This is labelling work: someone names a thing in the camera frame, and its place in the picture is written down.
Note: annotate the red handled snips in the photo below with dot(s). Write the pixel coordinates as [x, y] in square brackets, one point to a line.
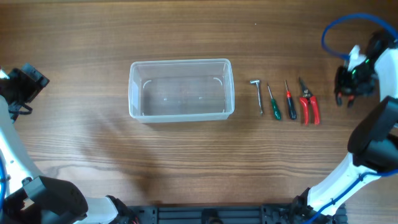
[308, 99]

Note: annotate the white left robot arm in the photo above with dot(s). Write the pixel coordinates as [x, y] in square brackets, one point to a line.
[27, 195]

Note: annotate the silver L-shaped socket wrench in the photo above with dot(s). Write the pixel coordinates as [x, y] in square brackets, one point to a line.
[257, 83]

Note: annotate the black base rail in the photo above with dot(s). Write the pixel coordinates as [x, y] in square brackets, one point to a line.
[264, 214]

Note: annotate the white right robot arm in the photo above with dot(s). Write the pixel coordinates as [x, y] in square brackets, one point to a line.
[372, 149]

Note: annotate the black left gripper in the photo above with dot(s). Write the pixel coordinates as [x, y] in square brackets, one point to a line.
[32, 88]

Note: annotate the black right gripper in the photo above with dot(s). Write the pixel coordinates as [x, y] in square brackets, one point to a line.
[341, 84]

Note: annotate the clear plastic container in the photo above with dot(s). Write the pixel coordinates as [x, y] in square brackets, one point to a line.
[169, 91]

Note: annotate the green handled screwdriver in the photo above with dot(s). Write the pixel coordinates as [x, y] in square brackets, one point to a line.
[275, 108]

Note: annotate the black red handled screwdriver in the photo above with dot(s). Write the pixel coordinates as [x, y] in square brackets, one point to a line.
[290, 103]

